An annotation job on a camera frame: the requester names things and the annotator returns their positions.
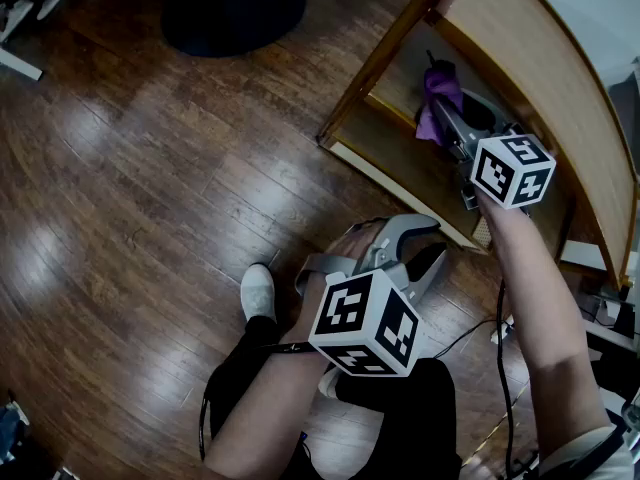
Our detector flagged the person's left forearm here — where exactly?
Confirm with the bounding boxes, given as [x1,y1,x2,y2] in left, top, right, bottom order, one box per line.
[202,351,332,480]

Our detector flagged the thin black cable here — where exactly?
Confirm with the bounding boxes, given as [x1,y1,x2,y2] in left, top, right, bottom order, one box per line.
[428,316,501,362]

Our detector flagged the low wooden shelf unit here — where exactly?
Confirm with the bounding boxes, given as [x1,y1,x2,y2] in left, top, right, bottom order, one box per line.
[317,0,640,289]

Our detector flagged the right hand-held gripper black cable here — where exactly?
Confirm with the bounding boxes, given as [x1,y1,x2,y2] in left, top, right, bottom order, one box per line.
[494,277,519,480]

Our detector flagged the person's white shoe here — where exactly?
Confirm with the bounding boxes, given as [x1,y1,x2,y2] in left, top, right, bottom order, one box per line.
[240,262,278,324]
[318,365,347,399]

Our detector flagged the person's left hand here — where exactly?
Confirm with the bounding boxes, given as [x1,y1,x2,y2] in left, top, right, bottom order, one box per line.
[328,226,385,264]

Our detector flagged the person's white shirt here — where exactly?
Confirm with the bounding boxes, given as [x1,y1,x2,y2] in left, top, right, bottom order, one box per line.
[538,421,640,480]

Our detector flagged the left hand-held gripper black cable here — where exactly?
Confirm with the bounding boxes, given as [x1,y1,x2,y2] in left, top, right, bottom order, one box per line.
[198,341,317,463]

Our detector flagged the white chair base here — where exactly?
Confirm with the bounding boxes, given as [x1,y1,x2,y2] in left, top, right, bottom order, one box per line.
[0,0,70,82]

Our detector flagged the hand-held gripper black cable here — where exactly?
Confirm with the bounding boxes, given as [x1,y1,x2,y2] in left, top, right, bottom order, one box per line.
[198,341,317,463]
[494,277,519,480]

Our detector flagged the person's right forearm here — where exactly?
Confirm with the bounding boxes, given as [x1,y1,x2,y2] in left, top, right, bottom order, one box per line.
[477,192,615,465]

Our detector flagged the purple cloth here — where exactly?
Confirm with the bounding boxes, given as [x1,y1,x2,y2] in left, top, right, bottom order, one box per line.
[414,65,466,147]

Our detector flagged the person's right white shoe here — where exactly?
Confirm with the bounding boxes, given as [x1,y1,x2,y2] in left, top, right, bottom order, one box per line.
[318,365,347,399]

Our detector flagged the person's left white shoe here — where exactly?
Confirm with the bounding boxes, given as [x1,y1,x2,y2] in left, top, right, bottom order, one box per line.
[240,262,278,324]

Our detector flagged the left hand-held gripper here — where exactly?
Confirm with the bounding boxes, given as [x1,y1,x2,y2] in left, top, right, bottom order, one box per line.
[294,213,448,378]

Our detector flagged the person's black trousers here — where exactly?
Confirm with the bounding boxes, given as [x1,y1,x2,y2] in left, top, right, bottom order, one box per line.
[204,315,464,480]

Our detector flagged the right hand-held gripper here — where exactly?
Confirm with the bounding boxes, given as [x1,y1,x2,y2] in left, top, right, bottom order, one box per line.
[432,87,557,215]

